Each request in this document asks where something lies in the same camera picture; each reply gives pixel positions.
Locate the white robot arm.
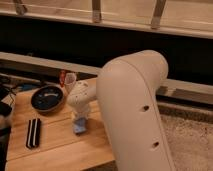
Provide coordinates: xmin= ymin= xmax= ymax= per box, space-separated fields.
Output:
xmin=67 ymin=50 xmax=175 ymax=171

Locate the dark round bowl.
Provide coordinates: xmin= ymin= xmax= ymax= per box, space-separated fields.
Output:
xmin=31 ymin=86 xmax=64 ymax=112

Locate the red small object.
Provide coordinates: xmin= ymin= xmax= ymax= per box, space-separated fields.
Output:
xmin=59 ymin=70 xmax=66 ymax=87

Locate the black white striped block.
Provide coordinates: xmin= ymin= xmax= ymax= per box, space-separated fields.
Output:
xmin=26 ymin=118 xmax=41 ymax=149

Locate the wooden chair leg middle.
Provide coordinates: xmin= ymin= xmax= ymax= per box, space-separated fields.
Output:
xmin=92 ymin=0 xmax=101 ymax=23

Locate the wooden chair leg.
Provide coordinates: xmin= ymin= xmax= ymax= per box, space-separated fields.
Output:
xmin=92 ymin=0 xmax=101 ymax=23
xmin=151 ymin=0 xmax=166 ymax=29
xmin=13 ymin=0 xmax=27 ymax=15

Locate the wooden chair leg left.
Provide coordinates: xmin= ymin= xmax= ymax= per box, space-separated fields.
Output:
xmin=13 ymin=0 xmax=27 ymax=15

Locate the wooden chair leg right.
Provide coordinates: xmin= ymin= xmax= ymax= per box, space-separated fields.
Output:
xmin=151 ymin=0 xmax=166 ymax=29

